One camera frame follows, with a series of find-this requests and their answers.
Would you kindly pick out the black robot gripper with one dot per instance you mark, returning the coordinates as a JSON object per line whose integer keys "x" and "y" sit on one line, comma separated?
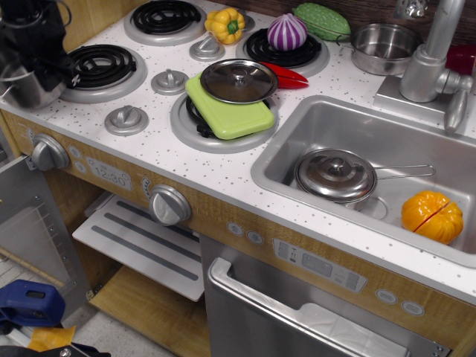
{"x": 35, "y": 30}

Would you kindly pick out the tall steel pot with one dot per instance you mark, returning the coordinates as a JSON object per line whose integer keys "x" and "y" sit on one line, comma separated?
{"x": 22, "y": 89}

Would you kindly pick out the front left black stove burner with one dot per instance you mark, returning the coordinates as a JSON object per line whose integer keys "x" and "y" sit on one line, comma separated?
{"x": 106, "y": 72}

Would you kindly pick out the black stove burner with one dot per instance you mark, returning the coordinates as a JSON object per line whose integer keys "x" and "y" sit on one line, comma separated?
{"x": 185, "y": 129}
{"x": 308, "y": 60}
{"x": 106, "y": 72}
{"x": 165, "y": 23}

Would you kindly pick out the back left black stove burner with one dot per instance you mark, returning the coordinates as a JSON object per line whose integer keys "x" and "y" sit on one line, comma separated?
{"x": 165, "y": 23}

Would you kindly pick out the front right black stove burner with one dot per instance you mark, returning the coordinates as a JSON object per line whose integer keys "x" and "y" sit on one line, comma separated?
{"x": 185, "y": 129}

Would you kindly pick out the loose steel pot lid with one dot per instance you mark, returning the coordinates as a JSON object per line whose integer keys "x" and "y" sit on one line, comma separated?
{"x": 239, "y": 81}

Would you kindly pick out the back right black stove burner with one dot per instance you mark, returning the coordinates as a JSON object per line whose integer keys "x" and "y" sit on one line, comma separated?
{"x": 308, "y": 60}

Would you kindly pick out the grey oven dial left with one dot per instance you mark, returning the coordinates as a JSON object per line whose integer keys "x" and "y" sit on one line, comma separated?
{"x": 48, "y": 153}

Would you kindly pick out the grey oven dial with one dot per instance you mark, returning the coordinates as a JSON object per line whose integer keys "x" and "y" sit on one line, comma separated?
{"x": 167, "y": 206}
{"x": 48, "y": 153}

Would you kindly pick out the grey stovetop knob front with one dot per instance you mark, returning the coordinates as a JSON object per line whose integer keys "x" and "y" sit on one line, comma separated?
{"x": 127, "y": 120}

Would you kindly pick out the grey stovetop knob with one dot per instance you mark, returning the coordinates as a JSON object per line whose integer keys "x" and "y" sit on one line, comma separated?
{"x": 249, "y": 22}
{"x": 127, "y": 120}
{"x": 207, "y": 50}
{"x": 169, "y": 82}

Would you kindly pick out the grey stovetop knob middle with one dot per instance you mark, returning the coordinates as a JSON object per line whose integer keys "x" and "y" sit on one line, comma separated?
{"x": 169, "y": 82}

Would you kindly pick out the open silver oven door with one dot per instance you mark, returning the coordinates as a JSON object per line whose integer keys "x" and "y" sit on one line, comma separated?
{"x": 34, "y": 236}

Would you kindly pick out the white oven rack shelf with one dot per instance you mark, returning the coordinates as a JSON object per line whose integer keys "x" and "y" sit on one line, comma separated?
{"x": 125, "y": 232}

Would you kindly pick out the grey oven dial right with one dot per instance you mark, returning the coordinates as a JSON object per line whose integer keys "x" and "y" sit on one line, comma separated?
{"x": 167, "y": 206}

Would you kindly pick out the green plastic cutting board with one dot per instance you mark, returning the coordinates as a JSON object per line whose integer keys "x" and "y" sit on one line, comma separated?
{"x": 226, "y": 120}

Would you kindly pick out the yellow toy bell pepper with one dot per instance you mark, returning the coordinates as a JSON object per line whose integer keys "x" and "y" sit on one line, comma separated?
{"x": 226, "y": 25}

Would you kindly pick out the grey stovetop knob far back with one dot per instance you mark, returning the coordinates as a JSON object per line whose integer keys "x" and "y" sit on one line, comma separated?
{"x": 249, "y": 22}

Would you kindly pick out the blue clamp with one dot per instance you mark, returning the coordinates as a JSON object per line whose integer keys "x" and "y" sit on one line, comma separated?
{"x": 30, "y": 304}

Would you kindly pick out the red toy chili pepper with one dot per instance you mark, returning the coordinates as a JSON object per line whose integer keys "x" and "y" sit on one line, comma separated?
{"x": 285, "y": 78}

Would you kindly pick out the purple striped toy onion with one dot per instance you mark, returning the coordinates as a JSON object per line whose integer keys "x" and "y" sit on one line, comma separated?
{"x": 287, "y": 33}

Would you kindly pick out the yellow cloth scrap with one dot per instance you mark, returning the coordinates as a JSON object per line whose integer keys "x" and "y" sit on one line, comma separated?
{"x": 49, "y": 338}

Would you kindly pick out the green toy bitter gourd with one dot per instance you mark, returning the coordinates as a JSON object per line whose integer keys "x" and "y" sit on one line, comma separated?
{"x": 322, "y": 21}

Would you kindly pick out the silver dishwasher door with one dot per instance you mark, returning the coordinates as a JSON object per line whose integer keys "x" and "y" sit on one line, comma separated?
{"x": 254, "y": 309}

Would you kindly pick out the lidded steel saucepan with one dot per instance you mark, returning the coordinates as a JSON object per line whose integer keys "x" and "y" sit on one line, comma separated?
{"x": 347, "y": 179}

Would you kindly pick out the open steel saucepan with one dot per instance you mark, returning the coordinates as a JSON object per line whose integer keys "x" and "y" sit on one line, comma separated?
{"x": 381, "y": 49}

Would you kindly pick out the grey toy faucet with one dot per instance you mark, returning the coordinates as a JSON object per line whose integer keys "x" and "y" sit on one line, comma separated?
{"x": 428, "y": 89}

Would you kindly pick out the orange toy pumpkin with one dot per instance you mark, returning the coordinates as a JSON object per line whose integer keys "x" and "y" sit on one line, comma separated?
{"x": 433, "y": 215}

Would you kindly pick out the red toy cup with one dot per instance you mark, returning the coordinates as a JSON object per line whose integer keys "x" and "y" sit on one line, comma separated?
{"x": 461, "y": 58}

